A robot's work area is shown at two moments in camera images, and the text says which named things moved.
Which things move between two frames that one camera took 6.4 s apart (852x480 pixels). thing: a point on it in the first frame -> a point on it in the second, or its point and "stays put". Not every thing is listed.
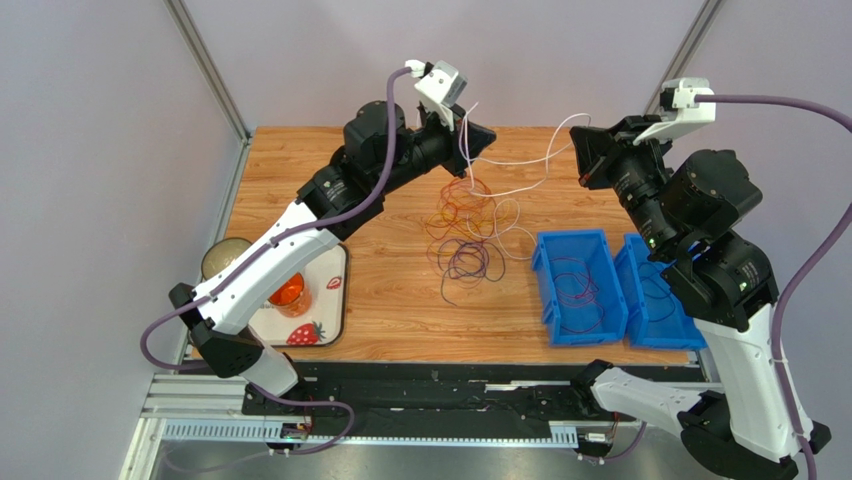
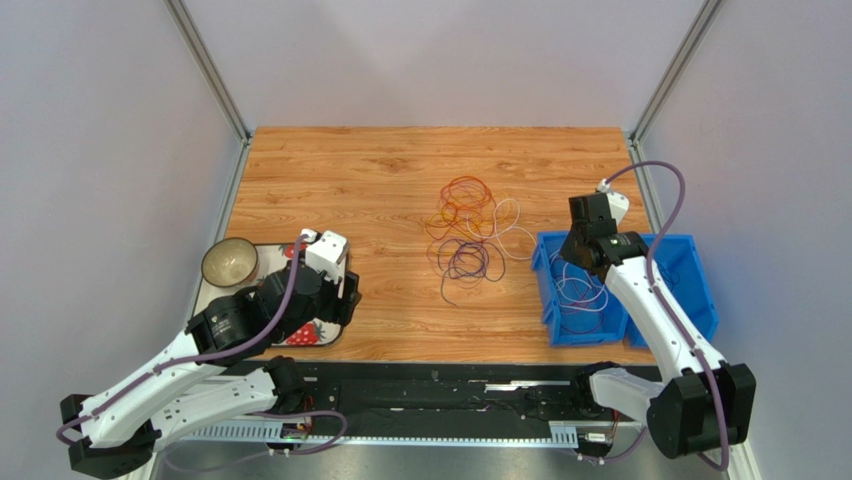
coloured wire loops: [520, 187] -> [580, 279]
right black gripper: [600, 158] -> [574, 243]
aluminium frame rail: [206, 410] stays put
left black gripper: [467, 142] -> [341, 309]
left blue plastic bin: [581, 296] stays put
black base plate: [431, 393] stays put
